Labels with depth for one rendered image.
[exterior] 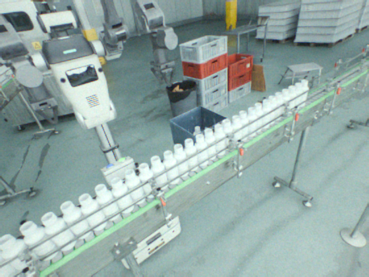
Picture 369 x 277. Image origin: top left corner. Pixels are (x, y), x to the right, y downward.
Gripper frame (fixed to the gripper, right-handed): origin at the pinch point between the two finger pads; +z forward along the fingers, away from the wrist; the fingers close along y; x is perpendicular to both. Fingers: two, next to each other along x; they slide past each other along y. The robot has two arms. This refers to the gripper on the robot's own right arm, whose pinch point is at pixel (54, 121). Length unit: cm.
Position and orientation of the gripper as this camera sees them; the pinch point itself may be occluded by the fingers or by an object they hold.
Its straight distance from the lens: 87.0
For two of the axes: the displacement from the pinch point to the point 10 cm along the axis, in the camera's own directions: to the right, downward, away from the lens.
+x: 8.1, -4.2, 4.2
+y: 5.8, 3.9, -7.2
